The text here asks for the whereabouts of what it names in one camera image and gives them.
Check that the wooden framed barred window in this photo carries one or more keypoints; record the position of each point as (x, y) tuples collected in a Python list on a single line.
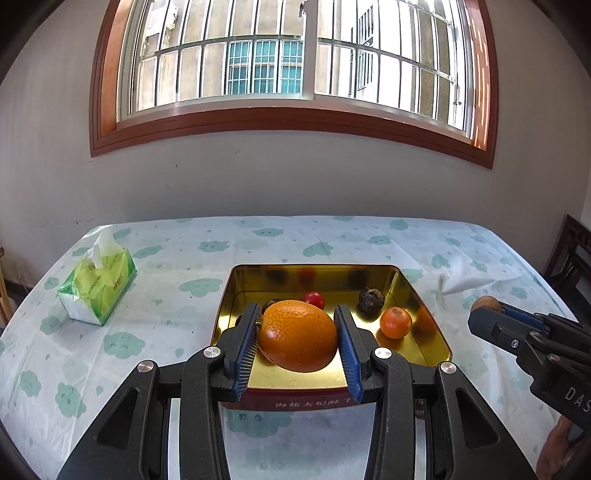
[(423, 73)]

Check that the large orange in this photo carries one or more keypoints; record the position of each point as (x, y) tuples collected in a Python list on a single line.
[(298, 336)]

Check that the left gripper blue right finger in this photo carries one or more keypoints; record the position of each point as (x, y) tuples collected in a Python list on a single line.
[(355, 349)]

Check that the red tomato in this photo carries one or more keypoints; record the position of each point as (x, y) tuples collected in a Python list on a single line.
[(316, 299)]

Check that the brown longan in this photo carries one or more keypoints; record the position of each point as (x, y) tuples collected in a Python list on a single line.
[(486, 301)]

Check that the dark wooden chair right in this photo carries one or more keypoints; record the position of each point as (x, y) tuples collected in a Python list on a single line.
[(568, 270)]

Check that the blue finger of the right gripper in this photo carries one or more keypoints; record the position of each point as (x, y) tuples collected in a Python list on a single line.
[(506, 333), (552, 326)]

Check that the green tissue pack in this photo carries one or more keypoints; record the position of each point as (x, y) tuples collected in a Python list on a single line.
[(93, 288)]

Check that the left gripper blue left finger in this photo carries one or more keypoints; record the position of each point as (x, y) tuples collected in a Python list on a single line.
[(239, 346)]

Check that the person's right hand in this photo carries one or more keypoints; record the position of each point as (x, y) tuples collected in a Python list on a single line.
[(561, 449)]

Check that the large dark wrinkled fruit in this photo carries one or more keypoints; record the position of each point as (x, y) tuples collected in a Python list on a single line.
[(371, 301)]

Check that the small dark wrinkled fruit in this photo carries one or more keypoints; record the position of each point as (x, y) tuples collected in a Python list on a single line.
[(268, 304)]

